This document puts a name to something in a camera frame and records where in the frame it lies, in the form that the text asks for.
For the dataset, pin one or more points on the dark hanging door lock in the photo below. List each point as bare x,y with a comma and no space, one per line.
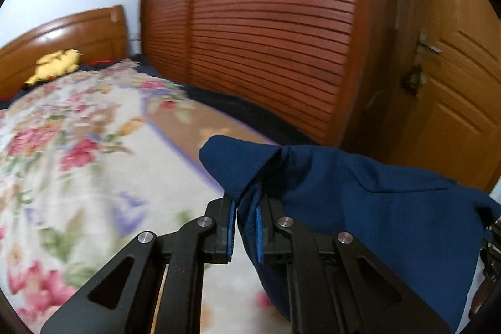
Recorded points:
415,79

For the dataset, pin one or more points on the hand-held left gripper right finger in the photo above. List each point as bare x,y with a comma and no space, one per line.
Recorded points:
259,237

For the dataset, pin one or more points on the wooden door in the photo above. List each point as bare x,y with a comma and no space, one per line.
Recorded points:
454,103

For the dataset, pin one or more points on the wooden louvered wardrobe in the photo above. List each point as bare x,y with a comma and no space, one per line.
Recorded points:
266,25

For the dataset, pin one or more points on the wooden bed headboard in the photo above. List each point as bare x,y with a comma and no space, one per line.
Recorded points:
78,36

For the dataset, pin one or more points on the floral blanket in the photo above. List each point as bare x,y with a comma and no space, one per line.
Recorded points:
98,169

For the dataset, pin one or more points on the blue suit jacket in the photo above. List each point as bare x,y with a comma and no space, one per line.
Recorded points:
383,216

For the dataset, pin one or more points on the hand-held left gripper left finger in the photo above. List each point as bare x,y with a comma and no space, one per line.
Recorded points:
231,233

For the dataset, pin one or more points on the yellow plush toy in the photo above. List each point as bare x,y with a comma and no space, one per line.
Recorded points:
54,66

